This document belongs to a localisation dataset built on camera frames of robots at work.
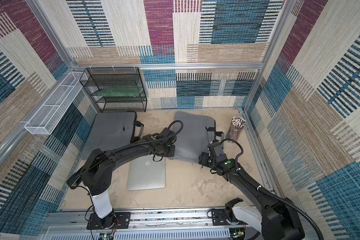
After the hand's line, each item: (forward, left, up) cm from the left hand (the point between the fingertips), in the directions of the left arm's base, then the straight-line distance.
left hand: (173, 152), depth 90 cm
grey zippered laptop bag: (+23, +46, -7) cm, 52 cm away
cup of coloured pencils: (+11, -37, +10) cm, 40 cm away
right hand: (-6, -18, 0) cm, 19 cm away
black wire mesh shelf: (+44, +51, +23) cm, 71 cm away
